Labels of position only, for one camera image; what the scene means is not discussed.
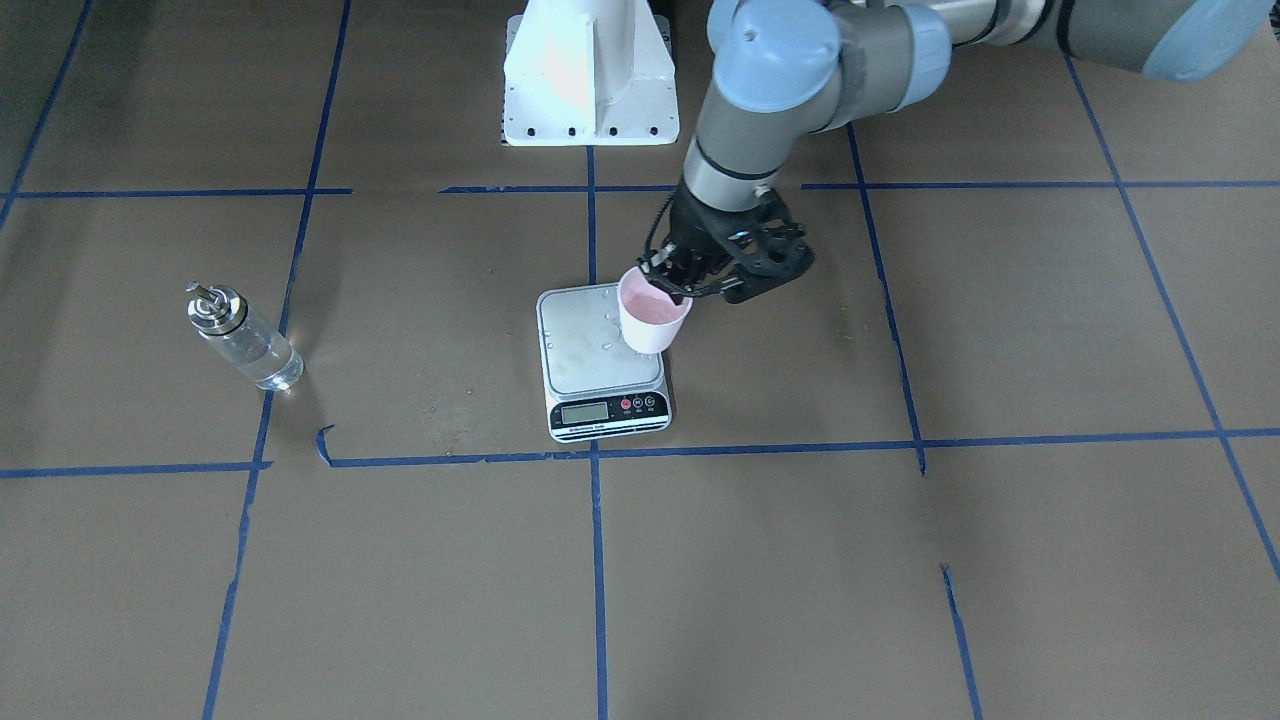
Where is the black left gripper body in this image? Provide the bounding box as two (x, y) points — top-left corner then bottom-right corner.
(658, 187), (815, 304)

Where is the pink paper cup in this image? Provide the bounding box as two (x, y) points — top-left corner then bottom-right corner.
(616, 266), (692, 354)

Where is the glass sauce bottle steel cap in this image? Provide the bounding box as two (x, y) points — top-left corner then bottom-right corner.
(186, 281), (305, 391)

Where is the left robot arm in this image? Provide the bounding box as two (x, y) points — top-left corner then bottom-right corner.
(637, 1), (1271, 309)

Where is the digital kitchen scale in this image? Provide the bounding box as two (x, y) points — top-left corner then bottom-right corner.
(536, 284), (675, 445)

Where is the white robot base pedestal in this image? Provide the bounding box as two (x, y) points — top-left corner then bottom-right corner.
(500, 1), (681, 147)

